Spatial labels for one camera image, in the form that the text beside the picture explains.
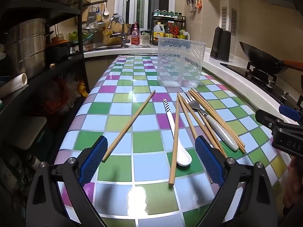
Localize black wok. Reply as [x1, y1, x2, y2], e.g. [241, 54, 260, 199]
[239, 41, 303, 75]

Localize group of sauce bottles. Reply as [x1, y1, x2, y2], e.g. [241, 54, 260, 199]
[165, 22, 190, 40]

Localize steel grater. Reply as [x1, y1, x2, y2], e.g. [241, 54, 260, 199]
[89, 6, 97, 24]

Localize black pot orange lid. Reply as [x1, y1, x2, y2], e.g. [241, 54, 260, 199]
[46, 38, 71, 61]

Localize steel sink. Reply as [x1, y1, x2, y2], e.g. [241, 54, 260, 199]
[87, 43, 152, 51]

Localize clear plastic utensil holder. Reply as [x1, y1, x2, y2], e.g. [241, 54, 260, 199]
[157, 37, 206, 87]

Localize green plastic basin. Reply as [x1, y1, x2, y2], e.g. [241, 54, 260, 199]
[66, 31, 94, 45]

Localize red dish soap bottle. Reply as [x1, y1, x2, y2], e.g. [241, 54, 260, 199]
[131, 22, 140, 45]

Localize black spice rack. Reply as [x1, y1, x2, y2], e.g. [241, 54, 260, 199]
[151, 12, 190, 46]

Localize steel faucet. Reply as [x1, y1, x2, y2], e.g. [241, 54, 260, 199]
[108, 16, 130, 48]

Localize black electric kettle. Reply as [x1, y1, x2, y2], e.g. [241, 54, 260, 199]
[210, 27, 232, 63]

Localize black shelf rack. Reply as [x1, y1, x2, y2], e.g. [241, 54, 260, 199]
[0, 0, 108, 147]

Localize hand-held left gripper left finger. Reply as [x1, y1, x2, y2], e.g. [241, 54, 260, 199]
[26, 135, 110, 227]

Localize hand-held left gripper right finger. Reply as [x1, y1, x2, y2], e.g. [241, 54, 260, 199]
[194, 135, 284, 227]

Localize white roll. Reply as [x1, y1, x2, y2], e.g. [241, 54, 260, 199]
[0, 73, 29, 98]

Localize steel fork white handle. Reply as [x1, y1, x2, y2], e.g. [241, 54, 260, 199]
[180, 90, 239, 152]

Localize red plastic bag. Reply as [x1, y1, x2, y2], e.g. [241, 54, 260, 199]
[43, 76, 81, 114]

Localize row of spice jars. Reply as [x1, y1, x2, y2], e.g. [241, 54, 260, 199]
[154, 9, 186, 19]

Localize steel strainer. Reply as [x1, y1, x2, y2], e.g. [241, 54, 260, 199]
[83, 21, 105, 32]

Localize person's right hand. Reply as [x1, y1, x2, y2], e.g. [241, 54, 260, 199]
[283, 157, 303, 208]

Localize black gas stove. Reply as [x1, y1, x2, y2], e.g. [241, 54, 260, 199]
[220, 61, 303, 119]

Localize large steel pot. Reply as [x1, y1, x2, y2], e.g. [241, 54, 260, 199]
[6, 18, 46, 79]

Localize wooden cutting board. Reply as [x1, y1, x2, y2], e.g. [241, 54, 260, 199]
[102, 26, 126, 45]

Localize white spoon striped handle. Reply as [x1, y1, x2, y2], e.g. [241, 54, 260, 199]
[162, 98, 193, 167]

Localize white trash bin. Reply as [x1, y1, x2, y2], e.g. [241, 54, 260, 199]
[0, 116, 48, 150]

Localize yellow label oil bottle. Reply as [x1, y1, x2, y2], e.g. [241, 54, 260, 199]
[153, 22, 165, 45]

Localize hanging kitchen tools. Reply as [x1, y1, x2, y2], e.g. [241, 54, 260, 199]
[186, 0, 203, 12]

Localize yellow toy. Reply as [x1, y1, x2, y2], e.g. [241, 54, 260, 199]
[78, 82, 88, 97]

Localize checkered table cover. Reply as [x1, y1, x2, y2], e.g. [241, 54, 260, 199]
[54, 55, 288, 227]

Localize window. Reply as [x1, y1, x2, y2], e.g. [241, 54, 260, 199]
[116, 0, 176, 32]

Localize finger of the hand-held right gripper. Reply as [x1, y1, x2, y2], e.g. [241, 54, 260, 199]
[279, 104, 303, 123]
[255, 109, 284, 133]

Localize clear jar green lid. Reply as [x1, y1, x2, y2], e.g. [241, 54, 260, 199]
[142, 31, 152, 45]

